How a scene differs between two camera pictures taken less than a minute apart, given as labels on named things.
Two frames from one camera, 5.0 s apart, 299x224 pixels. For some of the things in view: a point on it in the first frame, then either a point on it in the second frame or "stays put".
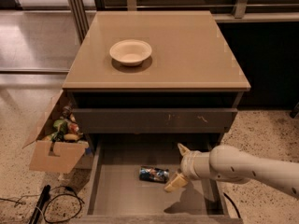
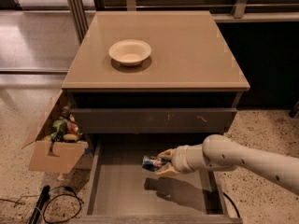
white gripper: (187, 165) → (179, 160)
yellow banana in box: (71, 136) stays put
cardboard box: (54, 156) stays put
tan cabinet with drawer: (184, 100) stays put
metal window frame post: (78, 9) stays put
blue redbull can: (154, 175) → (151, 163)
